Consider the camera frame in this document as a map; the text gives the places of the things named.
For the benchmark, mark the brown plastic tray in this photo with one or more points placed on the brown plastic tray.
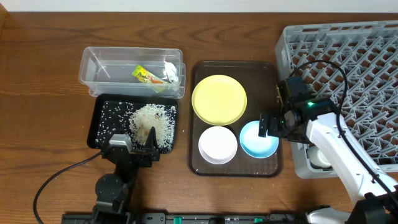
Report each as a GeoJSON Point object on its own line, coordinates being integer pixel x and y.
{"type": "Point", "coordinates": [259, 80]}

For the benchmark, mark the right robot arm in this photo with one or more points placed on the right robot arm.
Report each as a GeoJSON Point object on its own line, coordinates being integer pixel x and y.
{"type": "Point", "coordinates": [318, 122]}

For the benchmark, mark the black plastic bin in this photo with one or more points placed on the black plastic bin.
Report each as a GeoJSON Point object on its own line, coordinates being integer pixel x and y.
{"type": "Point", "coordinates": [122, 98]}

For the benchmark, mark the grey dishwasher rack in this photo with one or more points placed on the grey dishwasher rack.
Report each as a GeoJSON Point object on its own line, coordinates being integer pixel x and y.
{"type": "Point", "coordinates": [355, 63]}

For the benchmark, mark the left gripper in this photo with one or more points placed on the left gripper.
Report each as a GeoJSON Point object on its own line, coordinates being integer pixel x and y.
{"type": "Point", "coordinates": [137, 156]}

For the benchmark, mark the white tissue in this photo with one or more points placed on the white tissue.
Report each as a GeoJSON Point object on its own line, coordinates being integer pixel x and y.
{"type": "Point", "coordinates": [171, 72]}

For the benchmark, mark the clear plastic bin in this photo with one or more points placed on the clear plastic bin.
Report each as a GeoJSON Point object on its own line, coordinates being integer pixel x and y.
{"type": "Point", "coordinates": [109, 70]}

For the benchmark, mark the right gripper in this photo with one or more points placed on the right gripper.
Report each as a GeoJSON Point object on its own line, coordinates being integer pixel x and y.
{"type": "Point", "coordinates": [273, 125]}

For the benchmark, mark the yellow plate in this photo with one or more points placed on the yellow plate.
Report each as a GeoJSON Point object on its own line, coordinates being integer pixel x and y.
{"type": "Point", "coordinates": [219, 100]}

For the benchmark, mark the green snack wrapper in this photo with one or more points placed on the green snack wrapper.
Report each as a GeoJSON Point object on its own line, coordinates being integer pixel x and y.
{"type": "Point", "coordinates": [145, 76]}

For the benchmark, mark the pale green cup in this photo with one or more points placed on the pale green cup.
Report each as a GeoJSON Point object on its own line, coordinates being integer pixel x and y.
{"type": "Point", "coordinates": [317, 158]}

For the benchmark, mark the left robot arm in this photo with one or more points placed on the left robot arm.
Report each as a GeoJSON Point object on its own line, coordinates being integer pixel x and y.
{"type": "Point", "coordinates": [114, 190]}

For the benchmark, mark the blue bowl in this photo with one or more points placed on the blue bowl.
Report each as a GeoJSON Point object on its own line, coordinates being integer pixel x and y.
{"type": "Point", "coordinates": [254, 145]}

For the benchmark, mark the food scraps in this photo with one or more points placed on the food scraps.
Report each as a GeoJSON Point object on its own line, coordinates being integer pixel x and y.
{"type": "Point", "coordinates": [136, 120]}

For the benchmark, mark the white bowl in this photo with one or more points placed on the white bowl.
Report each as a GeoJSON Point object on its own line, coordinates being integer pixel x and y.
{"type": "Point", "coordinates": [217, 145]}

